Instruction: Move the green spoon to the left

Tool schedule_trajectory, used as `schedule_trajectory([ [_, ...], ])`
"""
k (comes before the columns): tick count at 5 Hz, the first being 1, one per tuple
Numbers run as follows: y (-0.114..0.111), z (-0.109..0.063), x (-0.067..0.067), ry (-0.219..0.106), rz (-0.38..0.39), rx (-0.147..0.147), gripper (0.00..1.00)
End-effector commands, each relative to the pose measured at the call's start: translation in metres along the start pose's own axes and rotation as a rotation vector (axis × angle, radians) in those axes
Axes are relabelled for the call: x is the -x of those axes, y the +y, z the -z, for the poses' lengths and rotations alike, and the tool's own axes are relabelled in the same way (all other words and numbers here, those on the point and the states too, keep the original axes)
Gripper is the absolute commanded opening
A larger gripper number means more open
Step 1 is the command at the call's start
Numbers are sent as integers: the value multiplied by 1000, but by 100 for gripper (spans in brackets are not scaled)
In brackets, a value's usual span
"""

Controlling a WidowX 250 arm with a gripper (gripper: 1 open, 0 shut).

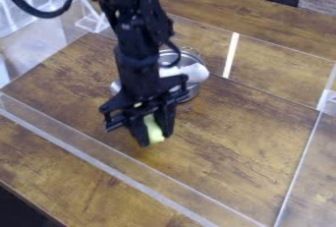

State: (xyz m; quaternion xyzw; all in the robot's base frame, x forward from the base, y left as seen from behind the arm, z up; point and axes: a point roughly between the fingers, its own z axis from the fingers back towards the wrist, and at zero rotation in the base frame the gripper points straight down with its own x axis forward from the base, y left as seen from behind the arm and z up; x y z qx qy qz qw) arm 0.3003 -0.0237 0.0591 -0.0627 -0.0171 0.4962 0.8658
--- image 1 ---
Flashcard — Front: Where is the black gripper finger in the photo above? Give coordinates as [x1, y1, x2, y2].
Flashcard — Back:
[155, 99, 177, 138]
[127, 117, 149, 147]

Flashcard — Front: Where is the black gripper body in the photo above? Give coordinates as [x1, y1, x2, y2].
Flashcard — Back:
[100, 48, 189, 132]

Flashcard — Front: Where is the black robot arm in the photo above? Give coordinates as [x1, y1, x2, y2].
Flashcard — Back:
[96, 0, 189, 147]

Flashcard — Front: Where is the white mushroom toy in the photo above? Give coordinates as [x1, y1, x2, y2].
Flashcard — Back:
[159, 63, 211, 84]

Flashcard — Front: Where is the small metal pot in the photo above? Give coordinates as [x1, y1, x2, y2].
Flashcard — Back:
[159, 47, 211, 102]

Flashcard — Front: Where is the clear acrylic barrier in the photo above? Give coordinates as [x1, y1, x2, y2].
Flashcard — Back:
[0, 84, 336, 227]

